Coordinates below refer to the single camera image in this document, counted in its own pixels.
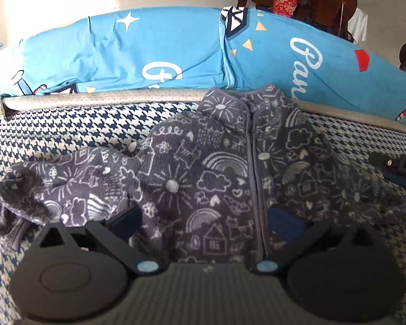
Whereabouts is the houndstooth sofa cushion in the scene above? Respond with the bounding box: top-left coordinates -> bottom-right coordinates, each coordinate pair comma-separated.
0,99 -> 406,324

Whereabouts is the grey patterned fleece garment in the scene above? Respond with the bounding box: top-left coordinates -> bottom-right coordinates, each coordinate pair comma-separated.
0,85 -> 406,263

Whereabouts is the white tablecloth table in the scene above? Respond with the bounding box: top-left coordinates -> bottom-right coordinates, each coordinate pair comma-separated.
348,8 -> 368,43

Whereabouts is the blue cartoon print pillow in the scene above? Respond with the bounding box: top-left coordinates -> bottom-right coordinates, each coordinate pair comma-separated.
0,7 -> 406,124

